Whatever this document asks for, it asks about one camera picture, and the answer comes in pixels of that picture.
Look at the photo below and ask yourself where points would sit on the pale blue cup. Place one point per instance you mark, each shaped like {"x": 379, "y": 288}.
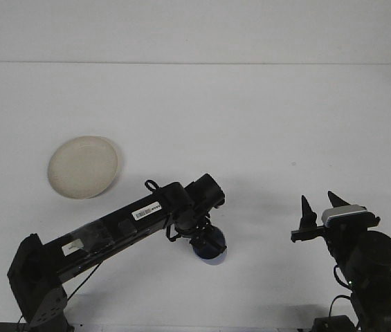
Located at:
{"x": 212, "y": 260}

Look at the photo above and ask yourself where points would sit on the pale round plate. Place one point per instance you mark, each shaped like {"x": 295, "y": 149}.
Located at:
{"x": 82, "y": 167}

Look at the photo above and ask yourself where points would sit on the grey camera box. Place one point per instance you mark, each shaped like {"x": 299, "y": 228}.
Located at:
{"x": 347, "y": 214}

